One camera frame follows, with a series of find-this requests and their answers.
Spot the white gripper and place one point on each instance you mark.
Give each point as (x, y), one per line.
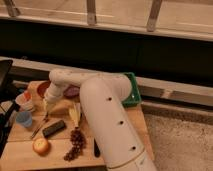
(52, 94)

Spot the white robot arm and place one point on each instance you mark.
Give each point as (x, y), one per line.
(101, 97)

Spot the red-brown bowl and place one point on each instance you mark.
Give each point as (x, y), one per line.
(42, 88)

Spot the purple bowl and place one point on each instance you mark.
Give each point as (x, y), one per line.
(71, 92)

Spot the black rectangular block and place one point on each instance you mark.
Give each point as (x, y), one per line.
(54, 128)

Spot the yellow banana toy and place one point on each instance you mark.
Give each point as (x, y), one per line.
(74, 114)

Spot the white cup with carrot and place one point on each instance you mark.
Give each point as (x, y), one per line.
(24, 100)

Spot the blue plastic cup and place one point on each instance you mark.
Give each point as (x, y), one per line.
(24, 118)

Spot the black device at left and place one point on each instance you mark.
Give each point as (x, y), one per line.
(8, 92)

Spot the red-yellow apple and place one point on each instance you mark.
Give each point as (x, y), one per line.
(41, 146)

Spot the purple grape bunch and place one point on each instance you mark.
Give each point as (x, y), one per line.
(78, 144)

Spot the green plastic tray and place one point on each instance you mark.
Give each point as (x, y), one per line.
(134, 98)

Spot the black-handled kitchen tool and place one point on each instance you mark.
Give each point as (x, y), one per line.
(96, 150)

